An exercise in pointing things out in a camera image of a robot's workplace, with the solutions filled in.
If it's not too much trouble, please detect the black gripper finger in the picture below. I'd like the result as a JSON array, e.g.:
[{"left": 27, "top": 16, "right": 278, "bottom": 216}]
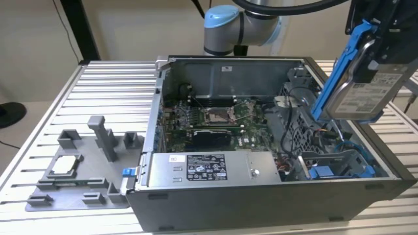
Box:
[
  {"left": 354, "top": 31, "right": 386, "bottom": 84},
  {"left": 345, "top": 0, "right": 363, "bottom": 35}
]

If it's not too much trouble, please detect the hard disk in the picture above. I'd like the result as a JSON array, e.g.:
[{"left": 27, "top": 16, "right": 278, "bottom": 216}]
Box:
[{"left": 310, "top": 19, "right": 413, "bottom": 126}]

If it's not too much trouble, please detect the grey metal disk bay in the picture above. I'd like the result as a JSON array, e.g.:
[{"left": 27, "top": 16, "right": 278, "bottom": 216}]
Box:
[{"left": 263, "top": 67, "right": 392, "bottom": 182}]

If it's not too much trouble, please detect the metal slat side table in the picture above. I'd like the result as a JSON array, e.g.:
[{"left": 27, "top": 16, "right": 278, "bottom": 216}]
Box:
[{"left": 390, "top": 70, "right": 418, "bottom": 98}]

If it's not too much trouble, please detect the blue carrier in bay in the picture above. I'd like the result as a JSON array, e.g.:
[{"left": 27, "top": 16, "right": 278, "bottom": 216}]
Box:
[{"left": 307, "top": 166, "right": 334, "bottom": 181}]

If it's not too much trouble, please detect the green motherboard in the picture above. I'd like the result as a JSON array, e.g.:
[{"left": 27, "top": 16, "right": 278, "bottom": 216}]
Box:
[{"left": 159, "top": 96, "right": 282, "bottom": 154}]

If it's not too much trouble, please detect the RAM slot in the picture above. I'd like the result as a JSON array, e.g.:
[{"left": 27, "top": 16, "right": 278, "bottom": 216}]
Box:
[{"left": 189, "top": 95, "right": 238, "bottom": 108}]

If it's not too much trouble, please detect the CPU socket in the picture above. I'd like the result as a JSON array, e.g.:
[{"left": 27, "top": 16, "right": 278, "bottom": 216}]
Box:
[{"left": 205, "top": 107, "right": 235, "bottom": 124}]

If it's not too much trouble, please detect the locking lever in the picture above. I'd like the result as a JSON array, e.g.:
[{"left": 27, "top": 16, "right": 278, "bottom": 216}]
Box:
[{"left": 191, "top": 95, "right": 209, "bottom": 110}]

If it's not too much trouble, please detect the black graphics card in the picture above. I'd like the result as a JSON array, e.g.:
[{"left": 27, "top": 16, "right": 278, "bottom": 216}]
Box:
[{"left": 191, "top": 129, "right": 234, "bottom": 150}]

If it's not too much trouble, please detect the black label sticker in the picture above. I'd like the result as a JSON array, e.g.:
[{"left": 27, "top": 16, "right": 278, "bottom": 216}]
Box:
[{"left": 186, "top": 154, "right": 226, "bottom": 182}]

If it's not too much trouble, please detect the black open PC case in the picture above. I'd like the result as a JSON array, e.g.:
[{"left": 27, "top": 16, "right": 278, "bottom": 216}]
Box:
[{"left": 126, "top": 55, "right": 418, "bottom": 232}]

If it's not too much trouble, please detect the silver power supply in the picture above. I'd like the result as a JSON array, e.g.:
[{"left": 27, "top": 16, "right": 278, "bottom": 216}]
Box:
[{"left": 147, "top": 151, "right": 282, "bottom": 188}]

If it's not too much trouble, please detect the grey parts rack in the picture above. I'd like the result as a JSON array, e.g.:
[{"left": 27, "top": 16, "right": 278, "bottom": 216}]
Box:
[{"left": 26, "top": 115, "right": 147, "bottom": 212}]

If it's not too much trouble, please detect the green RAM stick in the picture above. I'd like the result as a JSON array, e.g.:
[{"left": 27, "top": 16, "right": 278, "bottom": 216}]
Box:
[{"left": 48, "top": 179, "right": 106, "bottom": 187}]

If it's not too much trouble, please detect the silver CPU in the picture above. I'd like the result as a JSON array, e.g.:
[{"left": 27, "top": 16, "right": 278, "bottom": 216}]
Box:
[{"left": 52, "top": 155, "right": 82, "bottom": 174}]

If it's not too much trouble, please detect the black round stand base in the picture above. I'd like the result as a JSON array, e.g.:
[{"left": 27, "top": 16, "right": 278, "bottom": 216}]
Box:
[{"left": 0, "top": 101, "right": 27, "bottom": 129}]

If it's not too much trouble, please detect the black hanging cable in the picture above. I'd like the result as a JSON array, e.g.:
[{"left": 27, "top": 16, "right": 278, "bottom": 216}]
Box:
[{"left": 404, "top": 95, "right": 417, "bottom": 114}]

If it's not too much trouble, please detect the thick black hose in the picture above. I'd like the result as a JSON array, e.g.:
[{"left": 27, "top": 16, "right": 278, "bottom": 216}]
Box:
[{"left": 231, "top": 0, "right": 355, "bottom": 18}]

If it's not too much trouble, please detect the black wire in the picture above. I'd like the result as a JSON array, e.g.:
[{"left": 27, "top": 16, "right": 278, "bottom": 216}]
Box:
[{"left": 279, "top": 87, "right": 327, "bottom": 157}]

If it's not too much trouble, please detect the blue wire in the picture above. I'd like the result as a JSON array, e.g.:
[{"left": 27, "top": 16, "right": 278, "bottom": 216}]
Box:
[{"left": 335, "top": 139, "right": 372, "bottom": 172}]

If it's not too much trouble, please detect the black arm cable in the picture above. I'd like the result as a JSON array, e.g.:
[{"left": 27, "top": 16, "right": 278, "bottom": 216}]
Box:
[{"left": 191, "top": 0, "right": 207, "bottom": 19}]

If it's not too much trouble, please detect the black upright post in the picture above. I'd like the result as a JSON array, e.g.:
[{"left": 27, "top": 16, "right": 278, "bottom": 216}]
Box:
[{"left": 60, "top": 0, "right": 100, "bottom": 61}]

